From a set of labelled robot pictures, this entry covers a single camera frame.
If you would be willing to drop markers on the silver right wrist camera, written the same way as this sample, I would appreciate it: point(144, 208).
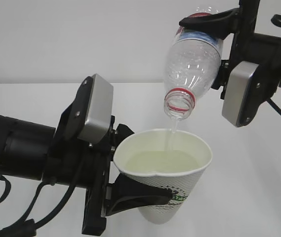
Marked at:
point(236, 90)

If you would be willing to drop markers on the clear Nongfu Spring water bottle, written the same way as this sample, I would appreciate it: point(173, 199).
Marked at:
point(191, 66)

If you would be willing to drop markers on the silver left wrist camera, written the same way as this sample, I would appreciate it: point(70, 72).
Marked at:
point(98, 116)

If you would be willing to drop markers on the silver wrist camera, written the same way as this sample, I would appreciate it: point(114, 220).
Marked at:
point(236, 90)
point(98, 116)

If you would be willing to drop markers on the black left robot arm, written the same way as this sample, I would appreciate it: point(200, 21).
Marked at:
point(24, 153)

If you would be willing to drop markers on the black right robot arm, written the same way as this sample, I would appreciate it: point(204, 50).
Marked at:
point(278, 59)

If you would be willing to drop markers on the white paper cup green logo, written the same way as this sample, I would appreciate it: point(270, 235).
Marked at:
point(164, 159)

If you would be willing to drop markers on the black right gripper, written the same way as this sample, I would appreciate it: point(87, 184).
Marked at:
point(247, 46)

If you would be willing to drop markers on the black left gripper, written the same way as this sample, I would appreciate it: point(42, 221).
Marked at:
point(85, 165)

